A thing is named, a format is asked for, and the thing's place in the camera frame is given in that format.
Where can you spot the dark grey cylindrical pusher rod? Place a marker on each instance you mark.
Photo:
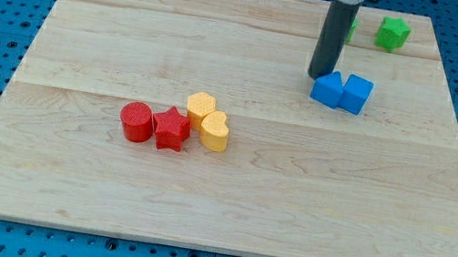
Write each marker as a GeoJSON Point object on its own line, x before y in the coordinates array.
{"type": "Point", "coordinates": [334, 33]}

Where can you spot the blue triangle block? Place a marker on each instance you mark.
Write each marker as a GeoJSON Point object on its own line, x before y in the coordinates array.
{"type": "Point", "coordinates": [328, 89]}

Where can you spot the blue cube block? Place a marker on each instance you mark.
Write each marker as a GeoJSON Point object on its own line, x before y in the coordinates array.
{"type": "Point", "coordinates": [356, 92]}

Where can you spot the green block behind rod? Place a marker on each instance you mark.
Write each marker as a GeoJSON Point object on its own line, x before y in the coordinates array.
{"type": "Point", "coordinates": [352, 29]}

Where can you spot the green star block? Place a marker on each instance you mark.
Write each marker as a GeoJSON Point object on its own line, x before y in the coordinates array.
{"type": "Point", "coordinates": [392, 33]}

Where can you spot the yellow hexagon block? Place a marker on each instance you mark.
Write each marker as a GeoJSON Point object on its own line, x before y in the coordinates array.
{"type": "Point", "coordinates": [199, 105]}

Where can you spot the yellow heart block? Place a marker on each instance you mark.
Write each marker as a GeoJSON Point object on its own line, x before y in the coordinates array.
{"type": "Point", "coordinates": [214, 132]}

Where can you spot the light wooden board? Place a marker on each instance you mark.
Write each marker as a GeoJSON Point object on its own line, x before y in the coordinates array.
{"type": "Point", "coordinates": [297, 179]}

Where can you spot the red star block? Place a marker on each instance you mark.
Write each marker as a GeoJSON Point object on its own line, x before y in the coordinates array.
{"type": "Point", "coordinates": [171, 129]}

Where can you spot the red cylinder block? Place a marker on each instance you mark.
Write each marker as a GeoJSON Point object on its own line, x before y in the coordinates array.
{"type": "Point", "coordinates": [136, 120]}

